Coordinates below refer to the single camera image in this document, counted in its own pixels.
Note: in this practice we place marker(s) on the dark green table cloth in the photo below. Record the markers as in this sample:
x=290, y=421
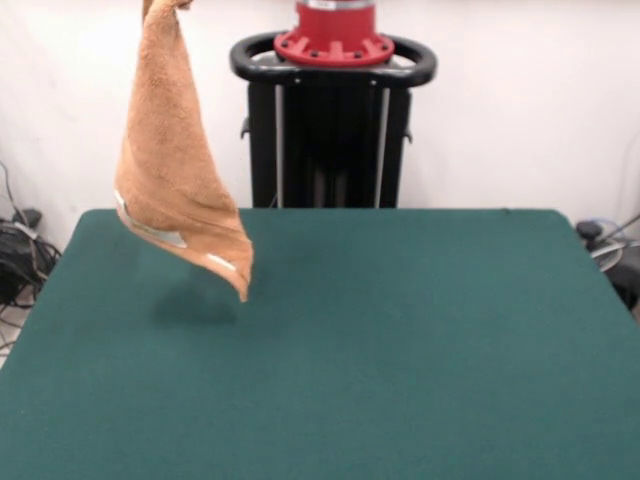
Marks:
x=350, y=325

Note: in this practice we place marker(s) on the tan terry towel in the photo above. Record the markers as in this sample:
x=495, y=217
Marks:
x=165, y=150

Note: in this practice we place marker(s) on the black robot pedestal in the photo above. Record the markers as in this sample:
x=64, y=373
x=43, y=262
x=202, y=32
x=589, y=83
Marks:
x=325, y=140

